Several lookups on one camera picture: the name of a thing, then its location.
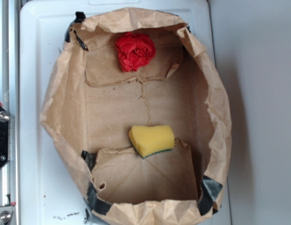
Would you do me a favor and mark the red paper ball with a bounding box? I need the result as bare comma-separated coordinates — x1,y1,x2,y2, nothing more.
115,32,156,72

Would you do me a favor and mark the yellow sponge with green pad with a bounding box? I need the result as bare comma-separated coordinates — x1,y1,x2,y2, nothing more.
128,125,175,158

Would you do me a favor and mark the brown paper bag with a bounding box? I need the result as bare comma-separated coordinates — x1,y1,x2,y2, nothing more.
40,7,232,225

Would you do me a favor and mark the black mounting bracket with bolts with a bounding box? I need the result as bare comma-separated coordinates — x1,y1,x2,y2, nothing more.
0,103,10,170

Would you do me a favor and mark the aluminium frame rail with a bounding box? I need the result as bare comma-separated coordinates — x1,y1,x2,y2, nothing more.
0,0,21,225

